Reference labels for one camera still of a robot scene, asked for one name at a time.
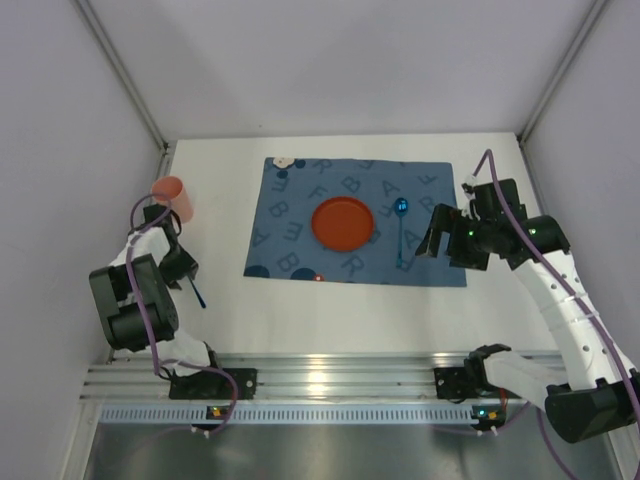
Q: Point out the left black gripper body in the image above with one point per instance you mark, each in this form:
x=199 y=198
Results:
x=179 y=265

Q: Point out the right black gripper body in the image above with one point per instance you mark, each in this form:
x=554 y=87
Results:
x=455 y=235

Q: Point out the blue plastic fork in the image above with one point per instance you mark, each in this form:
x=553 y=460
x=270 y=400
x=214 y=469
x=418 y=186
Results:
x=197 y=293

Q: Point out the blue plastic spoon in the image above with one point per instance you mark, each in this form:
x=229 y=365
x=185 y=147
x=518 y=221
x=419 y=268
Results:
x=401 y=208

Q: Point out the blue letter-print placemat cloth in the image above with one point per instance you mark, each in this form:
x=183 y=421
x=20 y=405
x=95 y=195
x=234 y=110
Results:
x=282 y=245

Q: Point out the pink plastic cup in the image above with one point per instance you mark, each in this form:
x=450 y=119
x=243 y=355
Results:
x=171 y=191

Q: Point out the red round plate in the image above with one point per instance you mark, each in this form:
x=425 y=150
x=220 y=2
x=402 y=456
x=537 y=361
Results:
x=342 y=224

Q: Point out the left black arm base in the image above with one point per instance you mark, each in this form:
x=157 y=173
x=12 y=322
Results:
x=210 y=386

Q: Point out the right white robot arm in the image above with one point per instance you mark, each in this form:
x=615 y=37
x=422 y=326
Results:
x=600 y=385

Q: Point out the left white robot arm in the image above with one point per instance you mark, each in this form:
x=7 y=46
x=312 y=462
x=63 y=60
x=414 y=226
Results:
x=133 y=294

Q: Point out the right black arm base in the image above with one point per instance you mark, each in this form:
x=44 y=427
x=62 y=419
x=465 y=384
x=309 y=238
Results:
x=453 y=384

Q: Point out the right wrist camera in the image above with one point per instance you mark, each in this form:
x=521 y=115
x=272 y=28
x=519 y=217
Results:
x=470 y=182

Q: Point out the aluminium mounting rail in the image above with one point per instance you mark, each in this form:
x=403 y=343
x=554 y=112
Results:
x=307 y=377

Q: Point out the perforated cable tray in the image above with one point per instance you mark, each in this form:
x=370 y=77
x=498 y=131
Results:
x=304 y=414

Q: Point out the right aluminium frame post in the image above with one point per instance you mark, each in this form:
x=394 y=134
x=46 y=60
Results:
x=569 y=55

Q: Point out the aluminium frame post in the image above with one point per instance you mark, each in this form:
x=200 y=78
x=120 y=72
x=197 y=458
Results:
x=569 y=55
x=97 y=30

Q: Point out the left aluminium frame post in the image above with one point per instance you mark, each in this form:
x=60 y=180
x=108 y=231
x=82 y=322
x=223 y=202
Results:
x=97 y=30

